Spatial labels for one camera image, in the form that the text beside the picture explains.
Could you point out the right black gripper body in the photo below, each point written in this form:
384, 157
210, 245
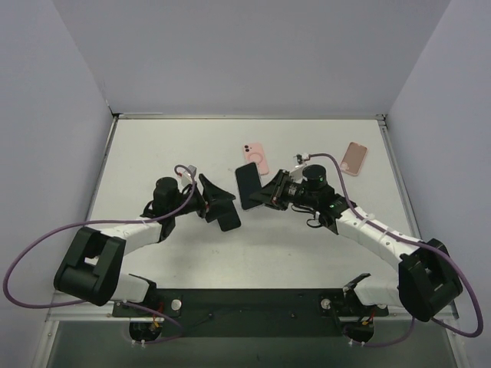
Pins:
278, 192

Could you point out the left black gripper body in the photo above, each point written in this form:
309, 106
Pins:
207, 205

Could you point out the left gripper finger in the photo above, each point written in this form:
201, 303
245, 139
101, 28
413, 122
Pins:
216, 210
212, 193

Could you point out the pink phone case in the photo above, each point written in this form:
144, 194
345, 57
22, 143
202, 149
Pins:
353, 159
254, 153

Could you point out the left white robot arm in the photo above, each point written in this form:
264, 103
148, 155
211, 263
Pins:
91, 268

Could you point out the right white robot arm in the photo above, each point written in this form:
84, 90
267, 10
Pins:
425, 283

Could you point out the pink phone case on table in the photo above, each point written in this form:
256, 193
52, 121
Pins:
254, 153

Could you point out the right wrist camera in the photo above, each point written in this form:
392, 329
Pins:
301, 160

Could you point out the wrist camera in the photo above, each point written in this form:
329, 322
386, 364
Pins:
190, 172
301, 160

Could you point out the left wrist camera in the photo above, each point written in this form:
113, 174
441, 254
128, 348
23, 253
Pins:
190, 172

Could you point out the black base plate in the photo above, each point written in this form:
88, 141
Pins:
261, 312

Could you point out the aluminium frame rail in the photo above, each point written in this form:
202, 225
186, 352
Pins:
421, 303

